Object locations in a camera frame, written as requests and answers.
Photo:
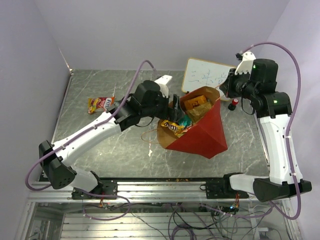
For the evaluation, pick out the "small whiteboard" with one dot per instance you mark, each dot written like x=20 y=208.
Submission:
x=202 y=73

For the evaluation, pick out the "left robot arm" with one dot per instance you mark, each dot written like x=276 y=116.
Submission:
x=150 y=99

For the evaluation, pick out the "brown snack packet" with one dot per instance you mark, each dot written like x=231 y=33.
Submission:
x=198 y=112

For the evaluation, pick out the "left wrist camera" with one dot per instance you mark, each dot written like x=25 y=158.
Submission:
x=162 y=82

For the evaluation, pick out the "aluminium frame rail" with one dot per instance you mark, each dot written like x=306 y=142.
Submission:
x=145 y=192

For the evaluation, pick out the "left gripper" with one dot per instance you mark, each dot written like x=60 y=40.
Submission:
x=174 y=113

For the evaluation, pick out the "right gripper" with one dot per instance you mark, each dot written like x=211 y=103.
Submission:
x=226 y=86

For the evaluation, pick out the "yellow m&m's packet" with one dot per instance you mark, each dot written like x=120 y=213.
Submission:
x=178 y=130

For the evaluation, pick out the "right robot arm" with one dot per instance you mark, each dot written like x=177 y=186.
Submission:
x=255 y=80

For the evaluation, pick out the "teal snack packet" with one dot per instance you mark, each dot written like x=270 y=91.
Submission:
x=185 y=122

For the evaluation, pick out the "orange lay's chip bag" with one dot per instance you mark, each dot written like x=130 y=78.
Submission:
x=99 y=104

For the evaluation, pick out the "red paper bag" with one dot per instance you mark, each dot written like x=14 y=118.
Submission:
x=206 y=138

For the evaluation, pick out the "orange skittles packet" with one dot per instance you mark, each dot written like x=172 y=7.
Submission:
x=194 y=102

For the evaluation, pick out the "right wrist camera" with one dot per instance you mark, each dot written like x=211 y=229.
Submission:
x=245 y=65

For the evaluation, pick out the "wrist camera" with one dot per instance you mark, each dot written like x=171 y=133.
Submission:
x=245 y=65
x=162 y=82

